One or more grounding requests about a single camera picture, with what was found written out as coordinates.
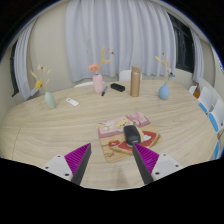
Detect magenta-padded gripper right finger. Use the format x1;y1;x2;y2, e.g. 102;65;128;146
132;142;184;185

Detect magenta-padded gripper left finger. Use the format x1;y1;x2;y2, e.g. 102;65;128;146
42;143;92;186

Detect black computer mouse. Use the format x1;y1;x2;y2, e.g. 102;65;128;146
123;124;142;146

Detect white remote control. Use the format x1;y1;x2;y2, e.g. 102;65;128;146
65;97;80;107

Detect pale green vase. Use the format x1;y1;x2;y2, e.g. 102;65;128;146
44;91;57;110

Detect blue vase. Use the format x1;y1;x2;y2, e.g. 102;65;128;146
157;82;170;101

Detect white chair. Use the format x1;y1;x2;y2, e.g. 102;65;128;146
73;81;95;88
197;85;214;114
208;98;224;134
118;69;143;82

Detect yellow dried flowers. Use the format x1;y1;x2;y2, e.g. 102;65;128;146
30;64;52;94

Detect brown insulated bottle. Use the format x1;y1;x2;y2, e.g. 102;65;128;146
129;65;142;98

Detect black rectangular box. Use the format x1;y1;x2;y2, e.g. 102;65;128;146
110;82;126;93

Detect pink vase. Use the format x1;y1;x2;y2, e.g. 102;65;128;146
92;73;105;95

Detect beige dried flowers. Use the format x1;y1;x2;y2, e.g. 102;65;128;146
154;52;176;84

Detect dark window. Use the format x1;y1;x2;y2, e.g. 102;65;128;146
9;41;20;98
168;13;195;74

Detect orange dried flowers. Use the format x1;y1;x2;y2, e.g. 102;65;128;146
88;47;115;76

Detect narrow white curtain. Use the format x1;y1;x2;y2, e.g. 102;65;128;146
190;28;205;84
13;19;39;101

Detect wide white curtain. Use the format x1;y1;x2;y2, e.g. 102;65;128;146
64;0;177;83

